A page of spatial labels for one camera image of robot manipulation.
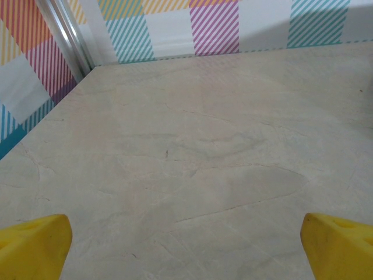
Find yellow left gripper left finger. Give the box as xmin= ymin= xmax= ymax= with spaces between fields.
xmin=0 ymin=213 xmax=73 ymax=280

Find aluminium corner post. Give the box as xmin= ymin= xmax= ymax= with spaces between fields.
xmin=34 ymin=0 xmax=97 ymax=85

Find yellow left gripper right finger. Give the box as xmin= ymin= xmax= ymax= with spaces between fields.
xmin=301 ymin=212 xmax=373 ymax=280

